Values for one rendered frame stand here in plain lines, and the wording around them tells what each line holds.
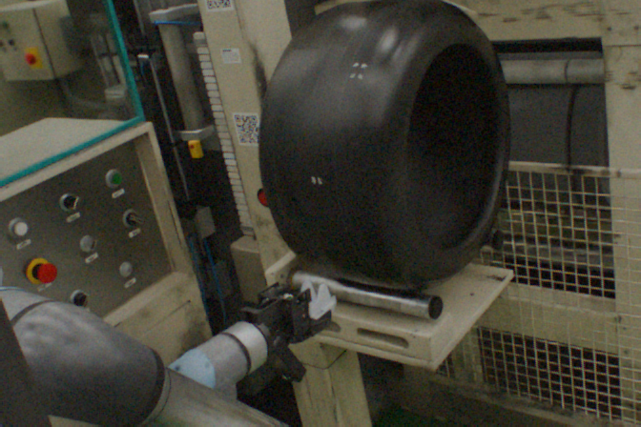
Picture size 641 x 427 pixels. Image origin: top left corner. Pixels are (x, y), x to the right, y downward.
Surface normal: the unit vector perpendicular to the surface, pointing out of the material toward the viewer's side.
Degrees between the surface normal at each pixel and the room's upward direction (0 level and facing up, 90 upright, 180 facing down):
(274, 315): 90
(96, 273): 90
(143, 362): 62
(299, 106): 55
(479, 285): 0
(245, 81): 90
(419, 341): 90
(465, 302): 0
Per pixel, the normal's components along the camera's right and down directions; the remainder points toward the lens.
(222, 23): -0.59, 0.40
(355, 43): -0.46, -0.58
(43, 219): 0.79, 0.08
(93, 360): 0.44, -0.33
